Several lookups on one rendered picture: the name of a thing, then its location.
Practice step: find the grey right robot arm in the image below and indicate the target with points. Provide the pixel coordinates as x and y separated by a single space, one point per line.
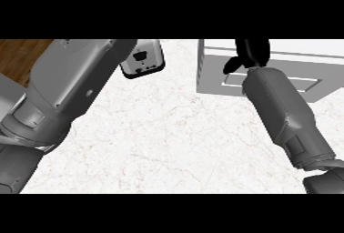
283 112

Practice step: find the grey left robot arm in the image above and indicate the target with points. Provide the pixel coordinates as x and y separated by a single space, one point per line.
67 85

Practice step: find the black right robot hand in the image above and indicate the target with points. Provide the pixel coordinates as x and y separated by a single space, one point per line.
252 54

